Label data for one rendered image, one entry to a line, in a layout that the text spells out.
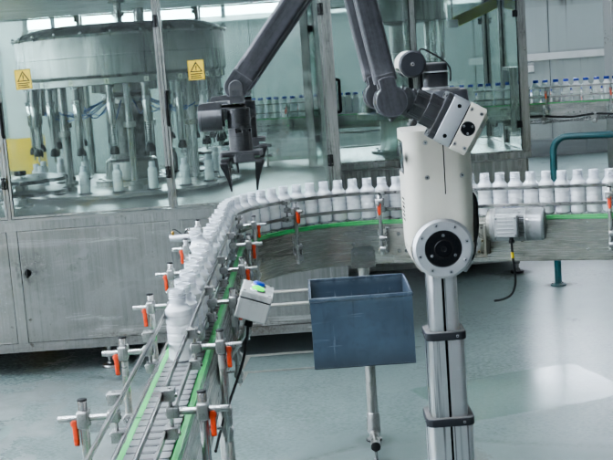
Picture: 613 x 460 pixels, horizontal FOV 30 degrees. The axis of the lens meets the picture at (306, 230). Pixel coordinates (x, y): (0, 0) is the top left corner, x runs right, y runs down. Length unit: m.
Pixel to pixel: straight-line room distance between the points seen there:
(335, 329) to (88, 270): 3.24
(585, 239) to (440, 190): 1.64
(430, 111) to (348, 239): 1.93
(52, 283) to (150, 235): 0.61
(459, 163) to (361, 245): 1.75
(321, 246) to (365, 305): 1.22
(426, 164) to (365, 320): 0.69
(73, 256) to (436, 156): 3.84
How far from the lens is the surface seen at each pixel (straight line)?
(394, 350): 3.48
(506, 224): 4.38
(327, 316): 3.45
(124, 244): 6.46
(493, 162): 8.36
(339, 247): 4.66
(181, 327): 2.60
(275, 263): 4.51
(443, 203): 2.98
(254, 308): 2.77
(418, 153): 2.95
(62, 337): 6.63
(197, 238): 3.29
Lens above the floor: 1.65
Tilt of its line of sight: 8 degrees down
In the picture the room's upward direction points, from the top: 4 degrees counter-clockwise
